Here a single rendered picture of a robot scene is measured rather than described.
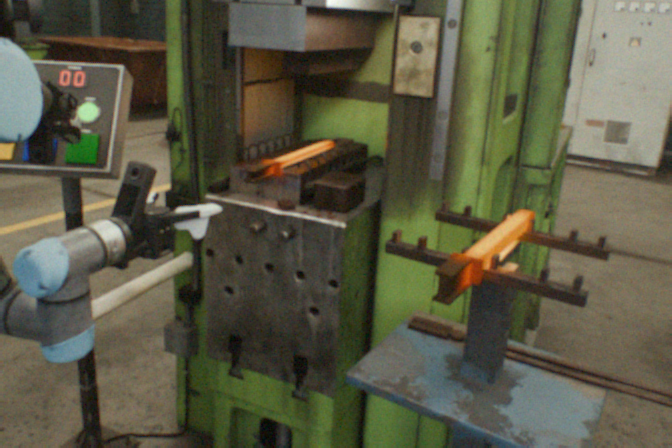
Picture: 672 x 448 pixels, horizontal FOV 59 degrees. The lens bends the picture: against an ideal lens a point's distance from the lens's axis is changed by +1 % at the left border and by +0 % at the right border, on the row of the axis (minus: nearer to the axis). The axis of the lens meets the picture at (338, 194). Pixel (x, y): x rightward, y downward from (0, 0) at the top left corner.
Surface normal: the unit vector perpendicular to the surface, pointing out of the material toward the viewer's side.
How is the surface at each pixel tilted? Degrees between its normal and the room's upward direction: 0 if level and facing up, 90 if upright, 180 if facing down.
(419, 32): 90
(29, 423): 0
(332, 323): 90
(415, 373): 0
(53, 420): 0
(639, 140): 90
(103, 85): 60
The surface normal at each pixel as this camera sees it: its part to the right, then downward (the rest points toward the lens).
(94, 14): 0.84, 0.20
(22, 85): 0.99, 0.01
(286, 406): -0.42, 0.25
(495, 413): 0.05, -0.95
